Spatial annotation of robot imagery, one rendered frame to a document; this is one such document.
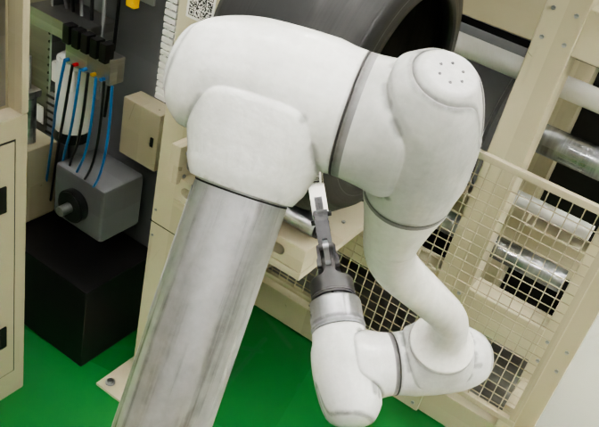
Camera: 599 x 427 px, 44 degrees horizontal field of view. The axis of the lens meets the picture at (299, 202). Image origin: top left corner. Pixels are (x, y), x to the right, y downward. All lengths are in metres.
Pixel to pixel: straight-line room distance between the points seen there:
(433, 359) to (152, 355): 0.54
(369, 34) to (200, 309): 0.69
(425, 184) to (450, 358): 0.49
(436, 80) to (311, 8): 0.64
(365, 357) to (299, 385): 1.30
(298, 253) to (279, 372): 0.99
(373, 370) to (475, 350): 0.17
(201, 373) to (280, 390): 1.69
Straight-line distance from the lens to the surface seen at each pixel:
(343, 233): 1.74
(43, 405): 2.33
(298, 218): 1.55
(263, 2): 1.34
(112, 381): 2.36
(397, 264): 0.89
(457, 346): 1.16
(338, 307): 1.22
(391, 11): 1.33
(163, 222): 1.94
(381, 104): 0.70
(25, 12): 1.71
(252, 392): 2.42
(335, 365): 1.18
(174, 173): 1.68
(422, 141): 0.69
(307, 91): 0.71
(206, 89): 0.73
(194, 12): 1.67
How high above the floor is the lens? 1.76
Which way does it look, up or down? 32 degrees down
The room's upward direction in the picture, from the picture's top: 14 degrees clockwise
